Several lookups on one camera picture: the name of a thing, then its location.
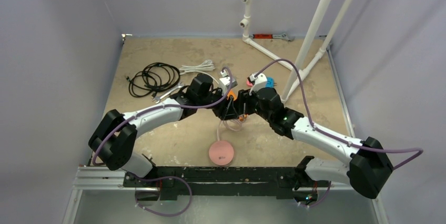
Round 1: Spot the red handled wrench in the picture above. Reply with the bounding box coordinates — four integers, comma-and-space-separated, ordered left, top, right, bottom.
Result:
249, 33, 294, 42

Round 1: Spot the white pipe frame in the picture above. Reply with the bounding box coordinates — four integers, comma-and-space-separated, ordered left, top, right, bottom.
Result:
239, 0, 368, 103

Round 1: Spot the orange power strip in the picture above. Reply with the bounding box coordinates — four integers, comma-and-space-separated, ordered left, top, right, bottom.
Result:
226, 89, 248, 123

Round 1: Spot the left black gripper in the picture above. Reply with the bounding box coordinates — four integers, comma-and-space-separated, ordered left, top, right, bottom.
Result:
197, 86, 238, 119

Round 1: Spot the blue plug adapter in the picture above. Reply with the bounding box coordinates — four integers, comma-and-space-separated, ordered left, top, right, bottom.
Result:
265, 77, 277, 88

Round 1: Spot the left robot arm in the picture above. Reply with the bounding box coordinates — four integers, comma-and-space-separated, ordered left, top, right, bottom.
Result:
88, 74, 237, 187

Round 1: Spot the silver open-end wrench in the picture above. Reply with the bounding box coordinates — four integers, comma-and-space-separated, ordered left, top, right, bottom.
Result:
152, 82, 185, 104

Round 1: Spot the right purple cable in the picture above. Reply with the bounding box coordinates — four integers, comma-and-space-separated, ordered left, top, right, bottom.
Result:
254, 58, 424, 209

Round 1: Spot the white power cable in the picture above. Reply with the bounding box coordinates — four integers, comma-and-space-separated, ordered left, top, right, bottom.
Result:
178, 59, 221, 86

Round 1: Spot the black base beam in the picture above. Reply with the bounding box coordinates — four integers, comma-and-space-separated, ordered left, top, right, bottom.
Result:
123, 156, 329, 200

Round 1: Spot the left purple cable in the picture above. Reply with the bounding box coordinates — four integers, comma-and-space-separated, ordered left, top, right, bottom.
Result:
92, 66, 234, 217

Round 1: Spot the purple cable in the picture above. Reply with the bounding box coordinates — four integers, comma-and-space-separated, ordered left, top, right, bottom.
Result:
254, 58, 424, 209
92, 66, 234, 217

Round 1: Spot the black coiled cable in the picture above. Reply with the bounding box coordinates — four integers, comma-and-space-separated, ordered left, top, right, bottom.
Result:
127, 62, 182, 98

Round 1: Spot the pink round socket base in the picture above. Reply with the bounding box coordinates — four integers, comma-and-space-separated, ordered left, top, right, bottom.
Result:
208, 140, 235, 166

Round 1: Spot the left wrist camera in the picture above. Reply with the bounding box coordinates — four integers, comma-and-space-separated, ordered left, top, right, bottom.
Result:
218, 70, 238, 93

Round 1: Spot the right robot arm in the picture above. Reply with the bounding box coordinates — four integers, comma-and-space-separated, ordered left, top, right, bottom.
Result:
234, 88, 394, 199

